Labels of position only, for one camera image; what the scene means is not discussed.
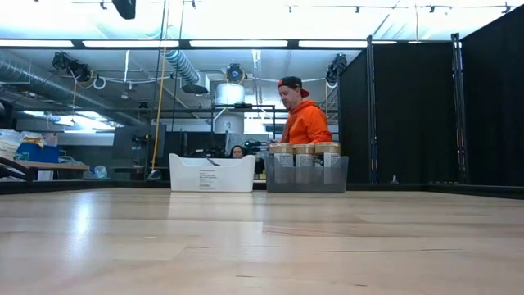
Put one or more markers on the dark grey cabinet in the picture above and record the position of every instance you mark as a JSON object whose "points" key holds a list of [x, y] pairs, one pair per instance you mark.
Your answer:
{"points": [[139, 147]]}

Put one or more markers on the person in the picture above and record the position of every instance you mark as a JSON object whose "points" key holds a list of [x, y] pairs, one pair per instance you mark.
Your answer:
{"points": [[236, 152], [307, 123]]}

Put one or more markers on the black curtain partition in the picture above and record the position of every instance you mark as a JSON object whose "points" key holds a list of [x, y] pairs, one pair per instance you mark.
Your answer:
{"points": [[413, 114]]}

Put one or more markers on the clear plastic bag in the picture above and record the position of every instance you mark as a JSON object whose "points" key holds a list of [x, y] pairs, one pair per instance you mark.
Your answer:
{"points": [[100, 171]]}

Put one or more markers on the wooden side table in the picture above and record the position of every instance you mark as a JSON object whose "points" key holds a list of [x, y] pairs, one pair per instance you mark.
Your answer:
{"points": [[53, 166]]}

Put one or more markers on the flexible ribbed air duct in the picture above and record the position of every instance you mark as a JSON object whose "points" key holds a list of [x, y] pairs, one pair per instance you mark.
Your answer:
{"points": [[182, 65]]}

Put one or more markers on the grey translucent plastic bin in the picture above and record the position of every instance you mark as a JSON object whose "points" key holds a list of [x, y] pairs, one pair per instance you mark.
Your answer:
{"points": [[307, 187]]}

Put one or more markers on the white cylindrical tank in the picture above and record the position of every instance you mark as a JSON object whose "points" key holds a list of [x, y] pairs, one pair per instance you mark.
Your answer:
{"points": [[229, 94]]}

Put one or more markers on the large grey ceiling duct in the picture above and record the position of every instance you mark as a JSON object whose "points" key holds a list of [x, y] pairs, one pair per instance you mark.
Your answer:
{"points": [[41, 84]]}

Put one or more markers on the ceiling light strip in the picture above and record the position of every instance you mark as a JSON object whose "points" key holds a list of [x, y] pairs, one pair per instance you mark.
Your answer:
{"points": [[37, 43], [131, 43], [237, 43], [331, 43]]}

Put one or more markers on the white plastic bin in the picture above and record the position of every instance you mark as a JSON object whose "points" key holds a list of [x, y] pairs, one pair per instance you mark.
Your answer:
{"points": [[213, 176]]}

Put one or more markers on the black monitor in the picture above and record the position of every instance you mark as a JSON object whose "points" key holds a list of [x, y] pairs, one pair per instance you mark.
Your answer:
{"points": [[204, 143]]}

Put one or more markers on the black aluminium table frame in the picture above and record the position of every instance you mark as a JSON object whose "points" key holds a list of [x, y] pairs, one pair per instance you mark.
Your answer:
{"points": [[61, 186]]}

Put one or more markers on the blue storage box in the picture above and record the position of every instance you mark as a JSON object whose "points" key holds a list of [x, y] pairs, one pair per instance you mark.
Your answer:
{"points": [[39, 155]]}

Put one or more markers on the black partition pole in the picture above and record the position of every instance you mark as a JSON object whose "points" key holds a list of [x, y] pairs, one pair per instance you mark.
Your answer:
{"points": [[457, 110], [370, 110]]}

